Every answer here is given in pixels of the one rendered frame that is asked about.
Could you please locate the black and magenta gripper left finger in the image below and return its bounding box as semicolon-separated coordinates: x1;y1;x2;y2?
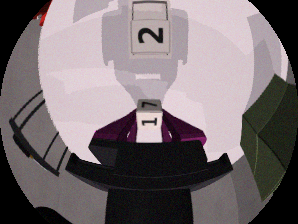
92;109;138;142

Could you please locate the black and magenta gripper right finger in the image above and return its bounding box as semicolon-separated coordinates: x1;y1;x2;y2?
161;108;207;146

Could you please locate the white cube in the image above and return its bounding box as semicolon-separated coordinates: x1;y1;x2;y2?
130;19;171;54
136;99;163;130

